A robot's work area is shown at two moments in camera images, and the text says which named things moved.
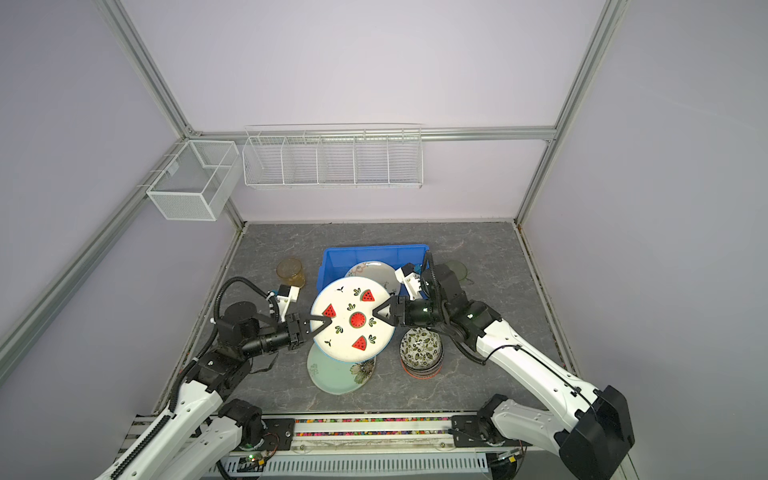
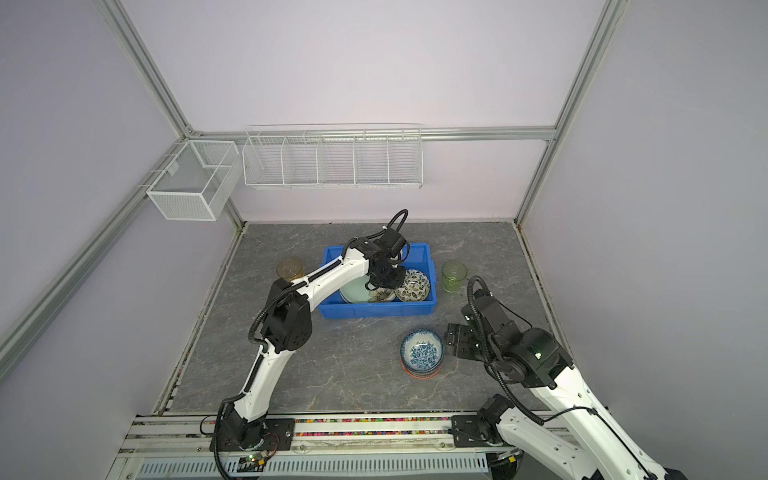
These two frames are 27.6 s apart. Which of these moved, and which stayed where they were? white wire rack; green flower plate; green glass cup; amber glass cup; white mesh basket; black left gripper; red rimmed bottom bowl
Moved: black left gripper; green flower plate
Stayed: white wire rack; white mesh basket; red rimmed bottom bowl; green glass cup; amber glass cup
